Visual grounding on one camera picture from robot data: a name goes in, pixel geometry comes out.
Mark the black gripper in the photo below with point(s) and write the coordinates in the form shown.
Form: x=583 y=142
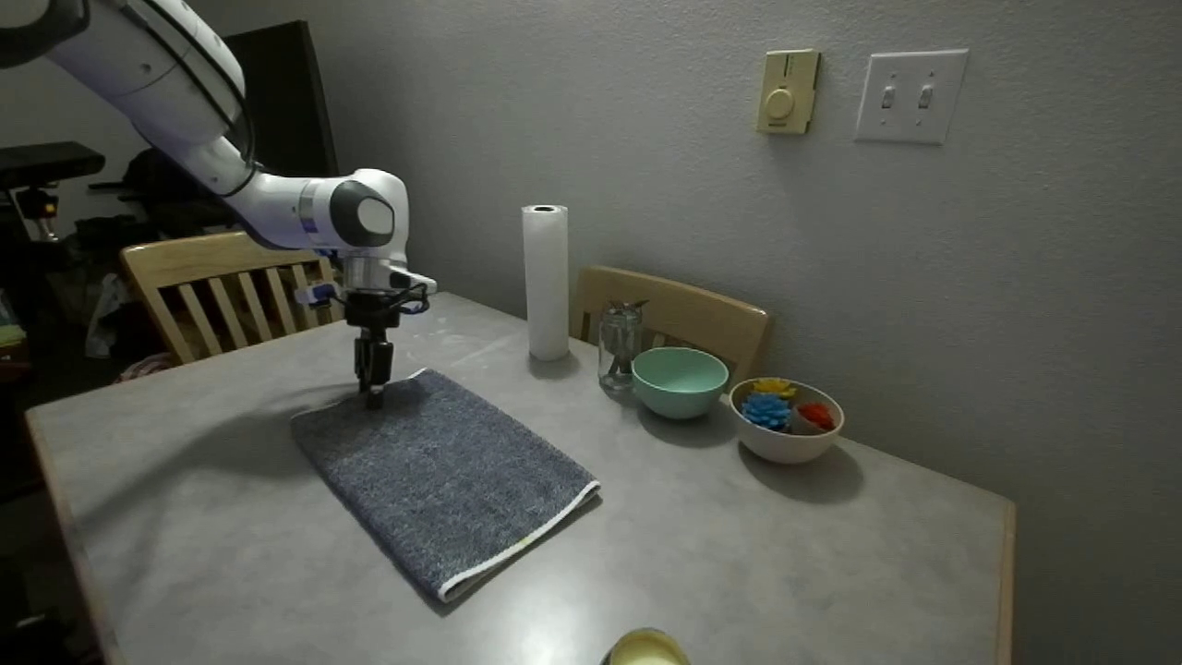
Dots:
x=370 y=336

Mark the grey towel with white edge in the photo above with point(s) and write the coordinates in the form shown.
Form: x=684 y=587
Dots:
x=446 y=481

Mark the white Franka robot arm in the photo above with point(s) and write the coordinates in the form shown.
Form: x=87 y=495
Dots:
x=188 y=86

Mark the white paper towel roll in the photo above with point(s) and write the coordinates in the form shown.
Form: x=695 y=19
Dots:
x=546 y=280

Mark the black flat monitor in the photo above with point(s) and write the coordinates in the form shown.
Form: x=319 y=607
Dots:
x=290 y=110

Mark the teal bowl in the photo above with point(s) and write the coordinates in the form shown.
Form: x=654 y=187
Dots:
x=679 y=380

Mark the silver jar with gold lid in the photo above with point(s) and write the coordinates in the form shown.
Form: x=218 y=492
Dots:
x=648 y=649

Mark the colourful plastic toys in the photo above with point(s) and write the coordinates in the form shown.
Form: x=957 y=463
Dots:
x=771 y=412

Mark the white bowl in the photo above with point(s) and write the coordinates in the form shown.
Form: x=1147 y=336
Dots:
x=786 y=440

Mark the beige wall thermostat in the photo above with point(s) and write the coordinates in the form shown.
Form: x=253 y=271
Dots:
x=790 y=91

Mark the white double light switch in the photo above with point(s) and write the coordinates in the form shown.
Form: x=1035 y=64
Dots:
x=909 y=97

